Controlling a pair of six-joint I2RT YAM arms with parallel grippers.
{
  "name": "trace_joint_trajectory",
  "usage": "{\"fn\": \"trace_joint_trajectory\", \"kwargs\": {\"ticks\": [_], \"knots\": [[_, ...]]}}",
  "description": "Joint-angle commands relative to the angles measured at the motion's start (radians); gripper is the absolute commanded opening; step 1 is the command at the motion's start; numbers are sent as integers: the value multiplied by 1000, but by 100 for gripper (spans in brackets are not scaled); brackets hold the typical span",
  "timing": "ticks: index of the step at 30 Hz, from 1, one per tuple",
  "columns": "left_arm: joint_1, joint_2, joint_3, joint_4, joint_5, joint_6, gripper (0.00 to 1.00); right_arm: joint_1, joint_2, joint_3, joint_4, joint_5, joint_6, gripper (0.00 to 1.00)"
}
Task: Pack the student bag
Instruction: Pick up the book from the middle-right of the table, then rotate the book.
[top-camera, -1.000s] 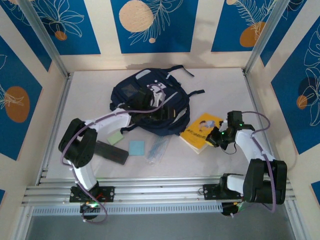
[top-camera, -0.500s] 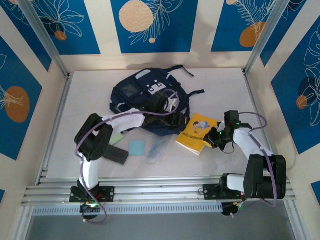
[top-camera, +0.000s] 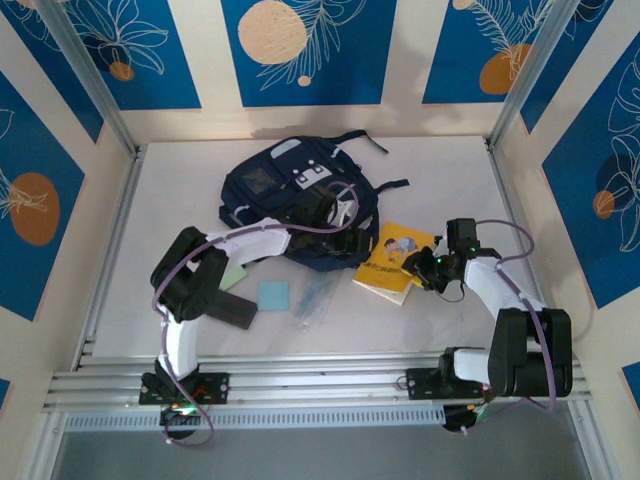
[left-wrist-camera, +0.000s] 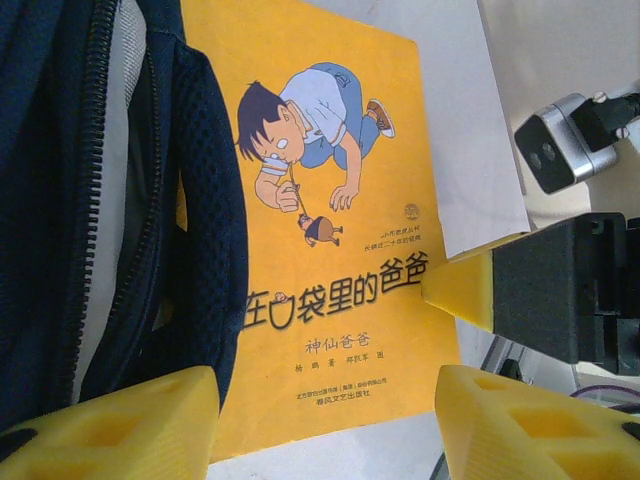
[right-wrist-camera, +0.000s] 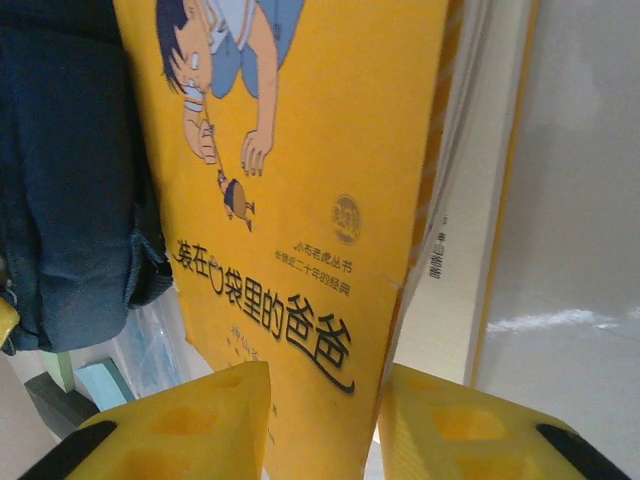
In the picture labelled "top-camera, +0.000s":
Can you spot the clear bag of pens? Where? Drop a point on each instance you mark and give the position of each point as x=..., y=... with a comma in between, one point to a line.
x=312, y=305

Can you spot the blue sticky note pad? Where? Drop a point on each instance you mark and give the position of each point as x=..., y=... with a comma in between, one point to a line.
x=273, y=296

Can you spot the yellow orange book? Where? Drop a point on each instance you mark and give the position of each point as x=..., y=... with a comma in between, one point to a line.
x=385, y=255

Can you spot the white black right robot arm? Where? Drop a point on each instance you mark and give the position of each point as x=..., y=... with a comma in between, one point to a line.
x=485, y=285

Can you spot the aluminium side rail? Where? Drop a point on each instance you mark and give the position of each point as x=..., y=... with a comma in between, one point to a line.
x=122, y=200
x=505, y=190

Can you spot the black pencil case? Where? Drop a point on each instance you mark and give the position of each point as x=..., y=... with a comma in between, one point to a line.
x=237, y=312

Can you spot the aluminium cross rail frame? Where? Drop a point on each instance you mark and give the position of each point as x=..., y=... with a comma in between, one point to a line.
x=320, y=380

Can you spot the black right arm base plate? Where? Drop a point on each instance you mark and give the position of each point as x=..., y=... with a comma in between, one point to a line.
x=420, y=382

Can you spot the black base controller box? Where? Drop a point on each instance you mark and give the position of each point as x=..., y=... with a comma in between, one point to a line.
x=460, y=419
x=180, y=416

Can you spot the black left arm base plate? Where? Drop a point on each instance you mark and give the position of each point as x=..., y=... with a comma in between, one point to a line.
x=217, y=387

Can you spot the aluminium corner post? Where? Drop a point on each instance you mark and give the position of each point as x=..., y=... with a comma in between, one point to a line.
x=530, y=65
x=85, y=70

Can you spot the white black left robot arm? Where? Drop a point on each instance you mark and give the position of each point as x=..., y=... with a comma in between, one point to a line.
x=177, y=345

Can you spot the green sticky note pad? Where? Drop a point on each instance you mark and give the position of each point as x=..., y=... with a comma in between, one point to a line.
x=235, y=278

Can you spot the navy blue backpack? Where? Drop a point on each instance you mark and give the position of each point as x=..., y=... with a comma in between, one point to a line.
x=265, y=200

